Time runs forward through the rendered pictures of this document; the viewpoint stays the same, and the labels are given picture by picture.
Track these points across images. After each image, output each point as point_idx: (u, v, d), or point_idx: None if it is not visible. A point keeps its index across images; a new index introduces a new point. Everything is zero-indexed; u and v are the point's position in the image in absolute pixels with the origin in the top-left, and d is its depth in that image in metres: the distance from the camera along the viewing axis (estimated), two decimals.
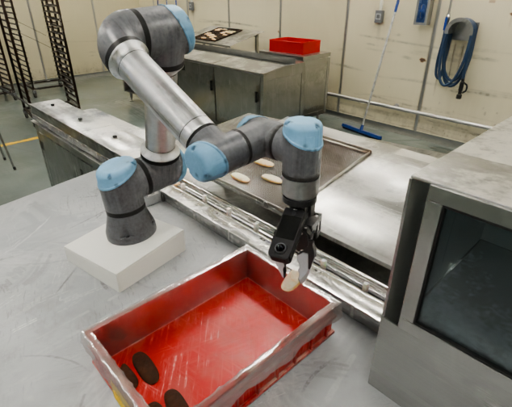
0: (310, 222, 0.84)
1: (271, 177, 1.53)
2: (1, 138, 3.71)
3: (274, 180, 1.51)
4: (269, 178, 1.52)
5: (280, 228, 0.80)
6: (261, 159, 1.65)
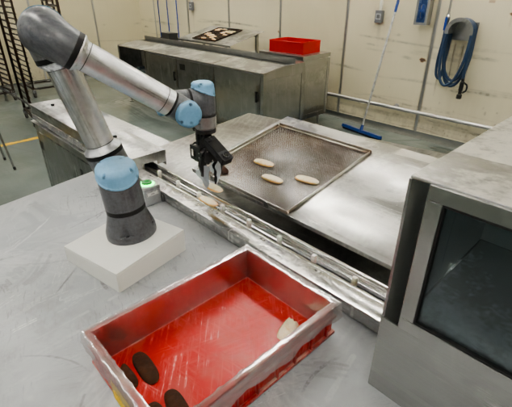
0: None
1: (271, 177, 1.53)
2: (1, 138, 3.71)
3: (274, 180, 1.51)
4: (269, 178, 1.52)
5: (215, 148, 1.34)
6: (261, 159, 1.65)
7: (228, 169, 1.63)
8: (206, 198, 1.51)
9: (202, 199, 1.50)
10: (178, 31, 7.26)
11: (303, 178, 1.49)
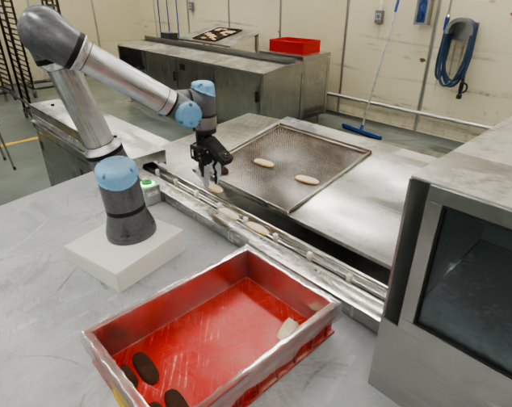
0: None
1: (211, 185, 1.44)
2: (1, 138, 3.71)
3: (212, 188, 1.42)
4: (209, 186, 1.44)
5: (215, 148, 1.34)
6: (261, 159, 1.65)
7: (228, 169, 1.63)
8: (254, 224, 1.34)
9: (250, 225, 1.34)
10: (178, 31, 7.26)
11: (303, 178, 1.49)
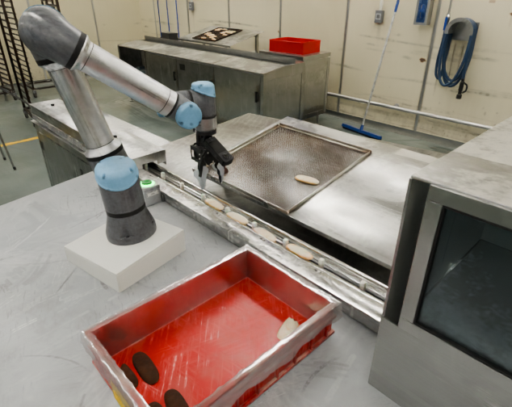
0: None
1: (237, 216, 1.39)
2: (1, 138, 3.71)
3: (237, 220, 1.37)
4: (233, 217, 1.38)
5: (216, 148, 1.34)
6: (212, 199, 1.49)
7: (228, 169, 1.63)
8: (296, 247, 1.22)
9: (291, 248, 1.22)
10: (178, 31, 7.26)
11: (303, 178, 1.49)
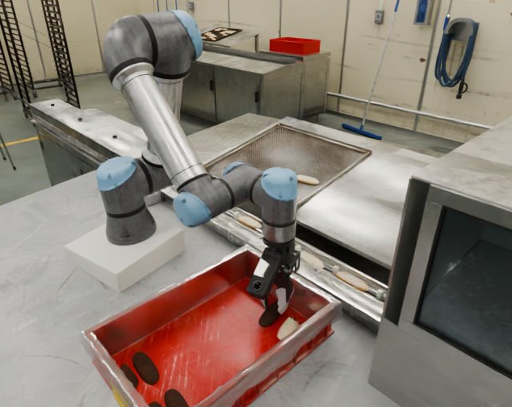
0: (288, 260, 0.93)
1: None
2: (1, 138, 3.71)
3: None
4: None
5: (259, 267, 0.89)
6: (247, 217, 1.38)
7: (270, 324, 0.96)
8: (348, 276, 1.10)
9: (344, 277, 1.10)
10: None
11: (303, 178, 1.49)
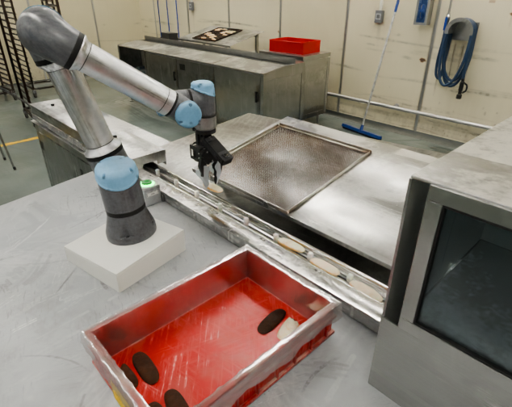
0: None
1: (324, 264, 1.15)
2: (1, 138, 3.71)
3: (327, 270, 1.13)
4: (321, 266, 1.14)
5: (215, 148, 1.34)
6: (287, 240, 1.26)
7: (268, 331, 0.97)
8: None
9: None
10: (178, 31, 7.26)
11: (209, 184, 1.45)
